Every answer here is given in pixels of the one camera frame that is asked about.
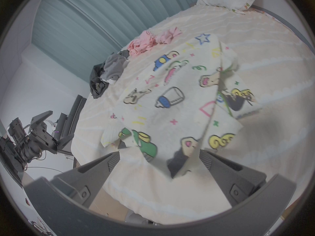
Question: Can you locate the pink garment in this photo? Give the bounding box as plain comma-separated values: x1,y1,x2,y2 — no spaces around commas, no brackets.
127,27,182,57

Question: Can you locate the bed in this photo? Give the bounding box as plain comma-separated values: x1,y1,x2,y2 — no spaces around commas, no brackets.
71,3,315,227

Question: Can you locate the white printed pyjama top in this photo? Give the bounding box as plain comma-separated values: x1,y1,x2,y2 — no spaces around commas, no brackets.
100,33,262,179

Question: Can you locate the dark chest of drawers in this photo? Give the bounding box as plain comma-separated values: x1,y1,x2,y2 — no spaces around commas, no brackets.
66,95,86,142

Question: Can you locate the blue-green curtain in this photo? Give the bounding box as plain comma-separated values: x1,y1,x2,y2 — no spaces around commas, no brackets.
31,0,214,83

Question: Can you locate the pile of clothes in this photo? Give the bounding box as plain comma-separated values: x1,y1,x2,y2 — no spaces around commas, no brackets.
89,50,130,99

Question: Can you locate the black cable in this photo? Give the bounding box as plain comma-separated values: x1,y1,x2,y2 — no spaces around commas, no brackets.
23,151,47,169

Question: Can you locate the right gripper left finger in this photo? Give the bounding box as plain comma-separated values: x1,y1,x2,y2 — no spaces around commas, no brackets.
53,151,121,209

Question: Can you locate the dark dressing table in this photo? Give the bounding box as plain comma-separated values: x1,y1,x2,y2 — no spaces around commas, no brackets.
53,112,74,155

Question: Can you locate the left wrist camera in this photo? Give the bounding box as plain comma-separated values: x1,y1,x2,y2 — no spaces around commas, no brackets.
9,118,24,142

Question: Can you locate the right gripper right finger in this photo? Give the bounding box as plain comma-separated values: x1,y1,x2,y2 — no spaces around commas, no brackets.
199,149,267,206

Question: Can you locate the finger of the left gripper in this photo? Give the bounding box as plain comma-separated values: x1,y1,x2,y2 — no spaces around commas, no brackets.
55,134,75,154
31,111,53,130

